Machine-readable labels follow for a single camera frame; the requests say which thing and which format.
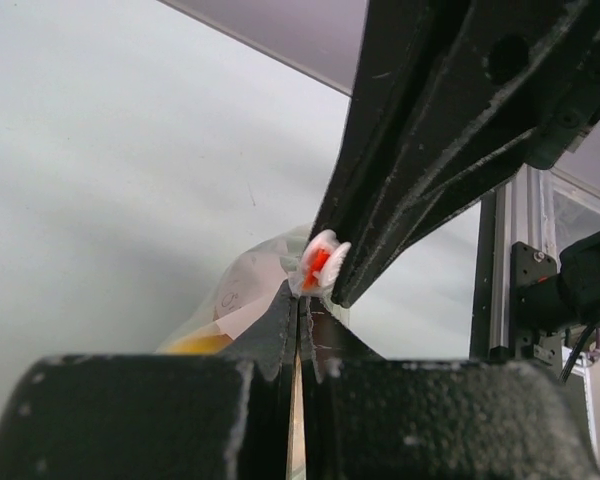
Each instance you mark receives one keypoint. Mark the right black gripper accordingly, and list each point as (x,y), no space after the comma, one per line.
(568,86)

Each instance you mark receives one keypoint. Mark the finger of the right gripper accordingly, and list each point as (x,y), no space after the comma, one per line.
(440,88)

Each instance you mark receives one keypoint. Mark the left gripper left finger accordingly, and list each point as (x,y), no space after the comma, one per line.
(155,416)

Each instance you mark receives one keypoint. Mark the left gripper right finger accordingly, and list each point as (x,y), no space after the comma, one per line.
(367,417)

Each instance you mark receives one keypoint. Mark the clear zip top bag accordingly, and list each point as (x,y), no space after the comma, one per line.
(248,286)

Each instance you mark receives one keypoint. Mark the yellow fake lemon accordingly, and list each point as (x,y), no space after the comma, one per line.
(201,345)

